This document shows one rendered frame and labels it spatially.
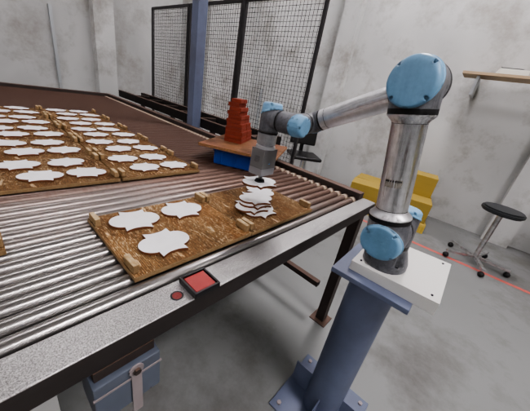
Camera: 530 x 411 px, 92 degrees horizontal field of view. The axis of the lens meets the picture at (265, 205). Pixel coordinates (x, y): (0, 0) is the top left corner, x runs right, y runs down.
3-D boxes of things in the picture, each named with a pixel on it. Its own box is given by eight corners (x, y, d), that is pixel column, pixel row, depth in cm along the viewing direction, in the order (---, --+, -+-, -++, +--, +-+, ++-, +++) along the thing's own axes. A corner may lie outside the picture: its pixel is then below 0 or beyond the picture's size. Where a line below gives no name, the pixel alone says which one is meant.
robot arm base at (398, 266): (409, 261, 96) (419, 239, 92) (400, 281, 85) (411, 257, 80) (370, 244, 104) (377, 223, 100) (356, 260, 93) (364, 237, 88)
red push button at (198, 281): (215, 286, 68) (216, 282, 67) (196, 296, 64) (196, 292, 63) (202, 274, 71) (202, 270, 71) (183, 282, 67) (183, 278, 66)
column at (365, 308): (368, 404, 135) (442, 276, 100) (337, 476, 107) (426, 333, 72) (307, 355, 156) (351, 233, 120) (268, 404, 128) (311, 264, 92)
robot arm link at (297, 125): (318, 116, 90) (293, 110, 96) (301, 116, 82) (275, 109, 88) (313, 138, 94) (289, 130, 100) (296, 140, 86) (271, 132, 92)
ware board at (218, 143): (286, 148, 199) (287, 147, 198) (274, 162, 154) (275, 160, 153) (227, 135, 206) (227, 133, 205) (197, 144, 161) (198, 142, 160)
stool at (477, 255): (508, 267, 305) (545, 215, 277) (508, 291, 258) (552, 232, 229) (448, 241, 342) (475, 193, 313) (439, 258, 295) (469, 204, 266)
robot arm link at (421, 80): (409, 251, 82) (459, 56, 62) (395, 271, 71) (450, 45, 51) (371, 239, 89) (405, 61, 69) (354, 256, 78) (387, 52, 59)
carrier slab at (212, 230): (251, 236, 93) (251, 232, 92) (134, 283, 63) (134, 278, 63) (196, 199, 113) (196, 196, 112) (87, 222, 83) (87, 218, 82)
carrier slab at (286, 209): (311, 211, 123) (312, 209, 122) (251, 236, 93) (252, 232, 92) (259, 186, 142) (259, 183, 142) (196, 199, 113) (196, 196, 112)
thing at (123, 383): (163, 394, 64) (164, 346, 57) (100, 441, 54) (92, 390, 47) (143, 360, 71) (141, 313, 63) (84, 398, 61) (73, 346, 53)
